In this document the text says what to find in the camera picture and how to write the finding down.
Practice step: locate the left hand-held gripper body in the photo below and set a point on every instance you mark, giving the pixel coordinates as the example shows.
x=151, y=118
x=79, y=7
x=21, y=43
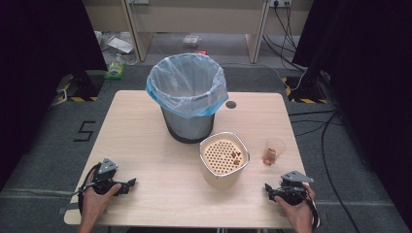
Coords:
x=105, y=177

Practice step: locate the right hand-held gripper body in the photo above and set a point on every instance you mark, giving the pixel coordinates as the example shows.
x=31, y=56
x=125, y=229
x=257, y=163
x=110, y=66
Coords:
x=293, y=191

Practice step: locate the person's right hand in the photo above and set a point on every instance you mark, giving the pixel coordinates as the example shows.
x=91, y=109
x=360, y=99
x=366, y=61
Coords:
x=299, y=212

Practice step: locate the person's left hand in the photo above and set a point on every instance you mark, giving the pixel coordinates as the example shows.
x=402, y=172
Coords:
x=94, y=202

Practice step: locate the brown residue in cup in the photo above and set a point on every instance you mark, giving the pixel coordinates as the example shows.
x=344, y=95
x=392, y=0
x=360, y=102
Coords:
x=270, y=152

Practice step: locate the clear plastic cup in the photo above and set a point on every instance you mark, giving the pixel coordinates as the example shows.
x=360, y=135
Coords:
x=275, y=147

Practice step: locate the brown tea residue pieces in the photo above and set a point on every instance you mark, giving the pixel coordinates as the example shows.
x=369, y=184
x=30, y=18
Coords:
x=235, y=158

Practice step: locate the white container with strainer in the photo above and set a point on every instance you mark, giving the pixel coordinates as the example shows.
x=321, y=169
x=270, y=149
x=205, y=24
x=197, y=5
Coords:
x=222, y=178

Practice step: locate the grey metal trash bin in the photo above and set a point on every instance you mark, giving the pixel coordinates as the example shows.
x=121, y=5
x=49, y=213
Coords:
x=189, y=126

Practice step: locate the yellow-black striped floor plate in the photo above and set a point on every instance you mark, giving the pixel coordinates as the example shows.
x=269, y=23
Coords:
x=304, y=95
x=69, y=93

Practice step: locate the dark round table grommet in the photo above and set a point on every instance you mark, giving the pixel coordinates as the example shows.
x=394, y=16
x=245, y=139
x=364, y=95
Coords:
x=231, y=104

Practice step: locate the black stand base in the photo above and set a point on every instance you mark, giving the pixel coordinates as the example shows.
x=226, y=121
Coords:
x=85, y=82

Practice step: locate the green packet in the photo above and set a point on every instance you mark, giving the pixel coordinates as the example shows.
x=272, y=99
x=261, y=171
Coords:
x=114, y=71

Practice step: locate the blue plastic bin bag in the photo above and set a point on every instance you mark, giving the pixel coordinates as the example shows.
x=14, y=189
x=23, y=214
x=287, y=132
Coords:
x=186, y=84

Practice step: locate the dark curtain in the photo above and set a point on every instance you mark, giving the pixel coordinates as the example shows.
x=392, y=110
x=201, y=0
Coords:
x=39, y=64
x=372, y=81

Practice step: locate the small red object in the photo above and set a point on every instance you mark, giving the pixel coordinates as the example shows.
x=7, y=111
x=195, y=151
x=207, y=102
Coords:
x=201, y=52

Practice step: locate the white wall power socket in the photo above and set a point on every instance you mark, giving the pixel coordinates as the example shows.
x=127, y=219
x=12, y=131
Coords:
x=280, y=2

